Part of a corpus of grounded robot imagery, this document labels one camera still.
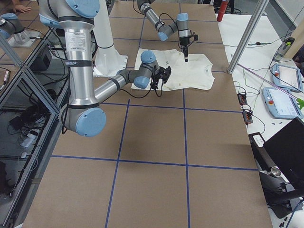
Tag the aluminium frame post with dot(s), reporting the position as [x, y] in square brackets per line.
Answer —
[260, 8]

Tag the near teach pendant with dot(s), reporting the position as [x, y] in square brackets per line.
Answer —
[280, 105]

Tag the person hand background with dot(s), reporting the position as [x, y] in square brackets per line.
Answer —
[21, 8]

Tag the far teach pendant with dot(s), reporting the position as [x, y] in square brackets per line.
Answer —
[287, 77]

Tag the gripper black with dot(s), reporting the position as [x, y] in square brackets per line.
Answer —
[184, 42]
[157, 76]

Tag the orange-black electronics board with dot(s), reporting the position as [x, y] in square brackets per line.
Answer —
[242, 98]

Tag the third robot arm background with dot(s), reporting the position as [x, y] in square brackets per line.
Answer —
[12, 29]

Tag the cream long-sleeve cat shirt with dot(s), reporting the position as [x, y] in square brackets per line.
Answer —
[196, 73]

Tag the red bottle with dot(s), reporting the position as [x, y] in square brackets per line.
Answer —
[222, 10]

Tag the teach pendant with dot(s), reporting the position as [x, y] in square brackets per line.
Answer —
[280, 105]
[287, 77]

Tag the black monitor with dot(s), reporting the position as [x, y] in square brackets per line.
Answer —
[281, 161]

